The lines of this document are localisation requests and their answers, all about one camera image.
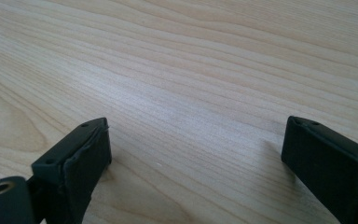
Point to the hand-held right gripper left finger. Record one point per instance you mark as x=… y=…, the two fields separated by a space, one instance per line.
x=80 y=161

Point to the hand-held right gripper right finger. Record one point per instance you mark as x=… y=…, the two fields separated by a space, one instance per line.
x=329 y=161

